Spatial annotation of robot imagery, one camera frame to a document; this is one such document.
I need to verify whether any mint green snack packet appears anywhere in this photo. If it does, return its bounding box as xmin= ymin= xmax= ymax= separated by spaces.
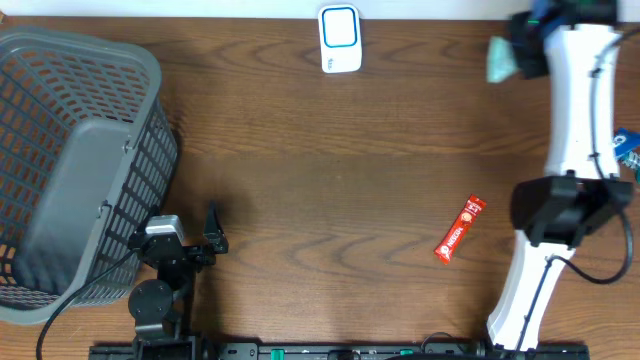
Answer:
xmin=486 ymin=36 xmax=519 ymax=84

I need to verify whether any blue Oreo packet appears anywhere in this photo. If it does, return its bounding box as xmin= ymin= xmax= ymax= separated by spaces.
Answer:
xmin=613 ymin=128 xmax=640 ymax=160

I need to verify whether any red snack stick packet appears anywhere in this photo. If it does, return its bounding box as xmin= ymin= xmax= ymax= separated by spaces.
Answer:
xmin=434 ymin=195 xmax=486 ymax=265

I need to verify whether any blue liquid bottle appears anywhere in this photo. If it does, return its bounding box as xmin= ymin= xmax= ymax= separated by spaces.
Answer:
xmin=622 ymin=151 xmax=640 ymax=183

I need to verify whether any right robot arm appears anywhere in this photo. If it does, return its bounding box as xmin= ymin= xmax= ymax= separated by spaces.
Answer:
xmin=486 ymin=0 xmax=634 ymax=357

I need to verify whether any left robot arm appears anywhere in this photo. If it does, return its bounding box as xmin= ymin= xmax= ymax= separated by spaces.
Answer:
xmin=128 ymin=202 xmax=229 ymax=360

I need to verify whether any white barcode scanner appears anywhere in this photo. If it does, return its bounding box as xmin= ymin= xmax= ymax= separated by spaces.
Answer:
xmin=317 ymin=4 xmax=363 ymax=74

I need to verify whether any grey plastic basket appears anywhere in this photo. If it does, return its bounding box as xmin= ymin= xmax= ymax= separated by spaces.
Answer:
xmin=1 ymin=27 xmax=178 ymax=325

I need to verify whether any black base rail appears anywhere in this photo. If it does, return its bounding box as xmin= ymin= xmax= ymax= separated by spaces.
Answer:
xmin=88 ymin=339 xmax=590 ymax=360

